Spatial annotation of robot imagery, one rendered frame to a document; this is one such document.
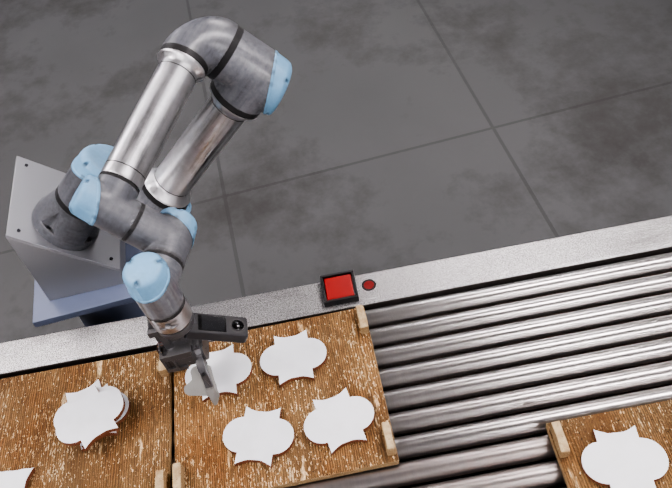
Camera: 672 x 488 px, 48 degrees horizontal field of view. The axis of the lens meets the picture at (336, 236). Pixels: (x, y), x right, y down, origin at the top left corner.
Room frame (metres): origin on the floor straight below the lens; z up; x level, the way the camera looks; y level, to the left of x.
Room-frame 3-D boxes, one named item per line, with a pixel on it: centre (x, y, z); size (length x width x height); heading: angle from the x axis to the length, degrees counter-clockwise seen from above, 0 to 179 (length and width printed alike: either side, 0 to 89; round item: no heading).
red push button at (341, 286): (1.00, 0.01, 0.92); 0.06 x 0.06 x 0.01; 0
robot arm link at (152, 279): (0.83, 0.32, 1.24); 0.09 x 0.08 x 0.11; 163
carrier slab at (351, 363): (0.75, 0.17, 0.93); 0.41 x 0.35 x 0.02; 91
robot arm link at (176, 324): (0.82, 0.32, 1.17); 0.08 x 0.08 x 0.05
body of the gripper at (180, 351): (0.83, 0.32, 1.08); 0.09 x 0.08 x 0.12; 91
